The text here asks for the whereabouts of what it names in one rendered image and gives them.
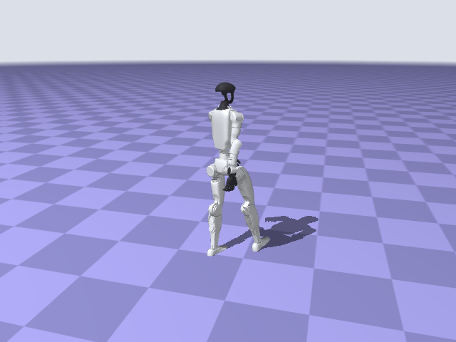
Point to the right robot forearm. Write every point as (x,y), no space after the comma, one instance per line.
(234,151)

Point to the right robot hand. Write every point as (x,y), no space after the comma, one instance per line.
(231,181)

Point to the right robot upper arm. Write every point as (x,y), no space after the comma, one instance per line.
(236,119)

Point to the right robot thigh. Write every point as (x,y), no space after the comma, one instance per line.
(244,184)

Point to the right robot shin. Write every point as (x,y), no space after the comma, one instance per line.
(252,221)

